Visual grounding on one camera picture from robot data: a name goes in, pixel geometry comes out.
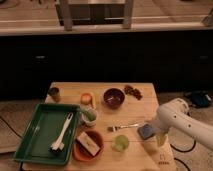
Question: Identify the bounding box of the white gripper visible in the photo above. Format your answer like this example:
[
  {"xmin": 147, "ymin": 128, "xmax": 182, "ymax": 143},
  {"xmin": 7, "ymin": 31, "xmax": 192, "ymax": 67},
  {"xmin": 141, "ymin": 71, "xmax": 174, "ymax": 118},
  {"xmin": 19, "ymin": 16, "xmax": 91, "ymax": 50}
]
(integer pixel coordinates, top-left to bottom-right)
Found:
[{"xmin": 149, "ymin": 116, "xmax": 170, "ymax": 147}]

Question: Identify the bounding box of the blue sponge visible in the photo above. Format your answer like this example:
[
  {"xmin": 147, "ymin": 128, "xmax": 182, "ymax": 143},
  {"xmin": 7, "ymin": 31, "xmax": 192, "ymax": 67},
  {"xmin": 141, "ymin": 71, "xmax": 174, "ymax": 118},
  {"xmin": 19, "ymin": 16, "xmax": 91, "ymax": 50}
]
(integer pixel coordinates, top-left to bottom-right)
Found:
[{"xmin": 138, "ymin": 124, "xmax": 154, "ymax": 140}]

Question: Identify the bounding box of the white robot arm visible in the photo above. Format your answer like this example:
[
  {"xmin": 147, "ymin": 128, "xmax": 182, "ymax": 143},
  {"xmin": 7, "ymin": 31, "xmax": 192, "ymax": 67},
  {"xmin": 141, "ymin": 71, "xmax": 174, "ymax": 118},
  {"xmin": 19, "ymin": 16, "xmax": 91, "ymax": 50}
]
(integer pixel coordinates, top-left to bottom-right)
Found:
[{"xmin": 149, "ymin": 98, "xmax": 213, "ymax": 151}]

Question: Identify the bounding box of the purple bowl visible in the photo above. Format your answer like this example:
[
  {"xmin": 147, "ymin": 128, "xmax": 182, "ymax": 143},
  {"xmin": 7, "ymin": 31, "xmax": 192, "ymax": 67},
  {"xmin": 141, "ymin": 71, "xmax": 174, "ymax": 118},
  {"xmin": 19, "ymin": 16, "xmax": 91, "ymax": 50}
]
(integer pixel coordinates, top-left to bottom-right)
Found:
[{"xmin": 103, "ymin": 88, "xmax": 125, "ymax": 109}]

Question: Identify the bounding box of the orange bowl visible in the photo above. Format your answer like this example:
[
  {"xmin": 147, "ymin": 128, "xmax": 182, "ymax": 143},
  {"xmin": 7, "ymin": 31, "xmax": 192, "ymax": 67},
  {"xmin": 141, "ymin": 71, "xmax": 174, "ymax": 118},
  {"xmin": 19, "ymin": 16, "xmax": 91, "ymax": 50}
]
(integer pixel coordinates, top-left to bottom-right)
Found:
[{"xmin": 73, "ymin": 129, "xmax": 104, "ymax": 162}]

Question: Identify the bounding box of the green plastic cup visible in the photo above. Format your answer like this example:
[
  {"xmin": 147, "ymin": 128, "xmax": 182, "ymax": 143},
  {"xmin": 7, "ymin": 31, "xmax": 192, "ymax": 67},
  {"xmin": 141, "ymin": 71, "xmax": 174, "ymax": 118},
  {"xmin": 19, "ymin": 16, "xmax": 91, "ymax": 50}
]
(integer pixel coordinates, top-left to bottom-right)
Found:
[{"xmin": 112, "ymin": 135, "xmax": 129, "ymax": 152}]

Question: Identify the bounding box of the metal fork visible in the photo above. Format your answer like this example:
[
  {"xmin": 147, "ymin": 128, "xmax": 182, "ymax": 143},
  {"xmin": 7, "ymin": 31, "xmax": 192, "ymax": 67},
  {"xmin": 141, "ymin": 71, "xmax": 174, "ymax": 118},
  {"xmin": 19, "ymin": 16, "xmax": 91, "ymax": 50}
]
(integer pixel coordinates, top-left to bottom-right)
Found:
[{"xmin": 107, "ymin": 124, "xmax": 139, "ymax": 132}]

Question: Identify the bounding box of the dark blue bag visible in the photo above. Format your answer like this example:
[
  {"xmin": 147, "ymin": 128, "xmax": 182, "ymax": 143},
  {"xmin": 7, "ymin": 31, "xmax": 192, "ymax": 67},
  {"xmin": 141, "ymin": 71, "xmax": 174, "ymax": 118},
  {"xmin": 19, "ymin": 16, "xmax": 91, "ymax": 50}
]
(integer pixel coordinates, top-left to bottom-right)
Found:
[{"xmin": 185, "ymin": 91, "xmax": 212, "ymax": 108}]

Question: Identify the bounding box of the brown dried fruit pile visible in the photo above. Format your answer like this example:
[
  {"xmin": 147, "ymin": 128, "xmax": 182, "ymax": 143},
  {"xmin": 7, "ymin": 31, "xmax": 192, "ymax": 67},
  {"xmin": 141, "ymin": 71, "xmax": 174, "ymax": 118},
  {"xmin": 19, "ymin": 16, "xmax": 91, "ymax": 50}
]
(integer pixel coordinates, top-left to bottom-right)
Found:
[{"xmin": 124, "ymin": 85, "xmax": 142, "ymax": 100}]

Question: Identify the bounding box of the wooden block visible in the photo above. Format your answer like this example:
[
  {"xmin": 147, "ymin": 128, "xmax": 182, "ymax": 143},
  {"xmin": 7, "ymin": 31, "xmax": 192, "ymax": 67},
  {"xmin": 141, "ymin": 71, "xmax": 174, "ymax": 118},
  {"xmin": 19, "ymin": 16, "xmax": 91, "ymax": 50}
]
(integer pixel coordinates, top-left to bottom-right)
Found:
[{"xmin": 77, "ymin": 132, "xmax": 100, "ymax": 156}]

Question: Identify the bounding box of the yellow banana toy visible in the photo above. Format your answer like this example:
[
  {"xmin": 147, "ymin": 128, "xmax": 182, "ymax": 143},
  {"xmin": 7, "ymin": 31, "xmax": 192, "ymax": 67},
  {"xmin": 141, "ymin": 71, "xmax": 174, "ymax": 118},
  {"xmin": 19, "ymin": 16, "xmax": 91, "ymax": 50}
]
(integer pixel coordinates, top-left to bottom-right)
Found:
[{"xmin": 92, "ymin": 96, "xmax": 96, "ymax": 109}]

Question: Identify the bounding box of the white mug with green item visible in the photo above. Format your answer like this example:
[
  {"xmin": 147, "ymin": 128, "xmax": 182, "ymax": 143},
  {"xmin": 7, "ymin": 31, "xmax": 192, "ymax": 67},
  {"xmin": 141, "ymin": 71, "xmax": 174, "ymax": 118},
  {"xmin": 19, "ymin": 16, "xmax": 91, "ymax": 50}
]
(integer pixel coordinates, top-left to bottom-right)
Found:
[{"xmin": 80, "ymin": 107, "xmax": 98, "ymax": 127}]

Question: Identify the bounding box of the orange fruit toy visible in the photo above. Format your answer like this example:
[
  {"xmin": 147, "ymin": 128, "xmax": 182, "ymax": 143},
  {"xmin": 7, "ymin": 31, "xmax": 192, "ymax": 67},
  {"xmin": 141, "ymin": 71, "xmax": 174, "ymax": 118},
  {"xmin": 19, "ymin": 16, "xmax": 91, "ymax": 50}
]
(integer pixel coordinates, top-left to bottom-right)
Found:
[{"xmin": 80, "ymin": 93, "xmax": 92, "ymax": 105}]

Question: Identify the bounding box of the white dish brush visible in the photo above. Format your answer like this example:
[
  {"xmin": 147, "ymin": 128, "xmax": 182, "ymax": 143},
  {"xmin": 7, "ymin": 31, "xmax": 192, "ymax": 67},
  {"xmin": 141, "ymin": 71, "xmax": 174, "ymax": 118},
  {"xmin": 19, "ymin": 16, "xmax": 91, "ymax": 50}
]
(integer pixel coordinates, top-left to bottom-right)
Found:
[{"xmin": 50, "ymin": 113, "xmax": 73, "ymax": 152}]

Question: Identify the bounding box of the small dark can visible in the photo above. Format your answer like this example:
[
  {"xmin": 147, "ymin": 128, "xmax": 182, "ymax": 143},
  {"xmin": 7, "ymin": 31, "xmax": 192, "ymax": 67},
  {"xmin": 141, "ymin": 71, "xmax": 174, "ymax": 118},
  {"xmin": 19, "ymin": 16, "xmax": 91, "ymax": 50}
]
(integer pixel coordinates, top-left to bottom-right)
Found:
[{"xmin": 48, "ymin": 87, "xmax": 61, "ymax": 102}]

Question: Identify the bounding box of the green plastic tray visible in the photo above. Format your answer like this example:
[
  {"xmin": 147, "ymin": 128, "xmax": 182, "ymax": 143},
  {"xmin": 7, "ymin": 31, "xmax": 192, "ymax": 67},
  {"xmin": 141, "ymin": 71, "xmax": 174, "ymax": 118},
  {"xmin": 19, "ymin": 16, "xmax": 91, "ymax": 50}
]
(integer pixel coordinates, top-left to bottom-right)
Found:
[{"xmin": 14, "ymin": 103, "xmax": 80, "ymax": 165}]

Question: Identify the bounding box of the black cable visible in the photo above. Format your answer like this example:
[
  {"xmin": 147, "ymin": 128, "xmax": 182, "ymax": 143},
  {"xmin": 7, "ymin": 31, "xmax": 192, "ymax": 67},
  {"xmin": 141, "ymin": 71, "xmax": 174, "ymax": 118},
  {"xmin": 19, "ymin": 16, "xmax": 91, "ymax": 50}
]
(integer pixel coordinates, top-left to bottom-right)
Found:
[{"xmin": 170, "ymin": 138, "xmax": 198, "ymax": 171}]

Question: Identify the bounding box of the white stool frame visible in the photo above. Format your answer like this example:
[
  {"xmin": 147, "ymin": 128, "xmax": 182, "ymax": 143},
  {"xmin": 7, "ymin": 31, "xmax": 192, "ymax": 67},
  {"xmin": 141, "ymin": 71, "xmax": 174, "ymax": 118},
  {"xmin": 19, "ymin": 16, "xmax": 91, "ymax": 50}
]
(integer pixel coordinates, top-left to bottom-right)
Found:
[{"xmin": 55, "ymin": 0, "xmax": 134, "ymax": 31}]

